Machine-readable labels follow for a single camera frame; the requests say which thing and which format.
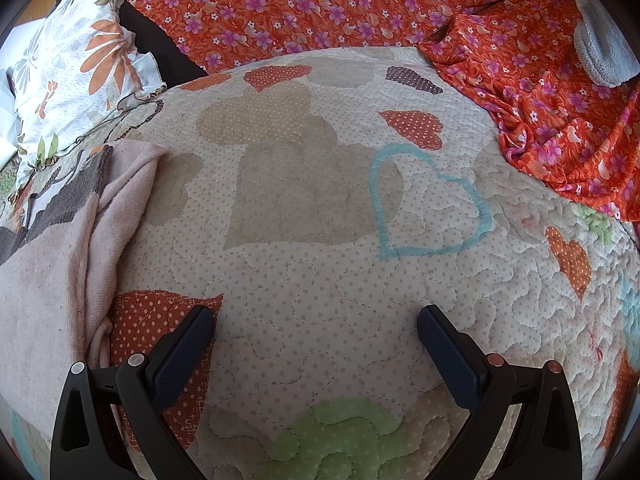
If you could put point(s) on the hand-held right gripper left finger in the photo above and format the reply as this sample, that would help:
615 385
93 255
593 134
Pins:
182 355

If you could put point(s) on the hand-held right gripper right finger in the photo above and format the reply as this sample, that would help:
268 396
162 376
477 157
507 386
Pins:
447 355

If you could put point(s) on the pink knitted garment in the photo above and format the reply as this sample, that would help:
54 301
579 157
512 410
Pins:
45 285

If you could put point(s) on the quilted heart-print blanket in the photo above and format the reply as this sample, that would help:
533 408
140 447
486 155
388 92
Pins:
310 200

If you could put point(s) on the black cloth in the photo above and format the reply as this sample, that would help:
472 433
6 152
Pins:
165 60

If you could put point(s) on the white floral pillow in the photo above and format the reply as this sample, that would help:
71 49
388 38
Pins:
85 60

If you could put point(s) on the grey fluffy cloth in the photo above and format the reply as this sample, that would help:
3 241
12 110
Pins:
605 55

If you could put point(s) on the orange floral cloth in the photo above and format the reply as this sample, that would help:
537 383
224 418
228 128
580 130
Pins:
300 5

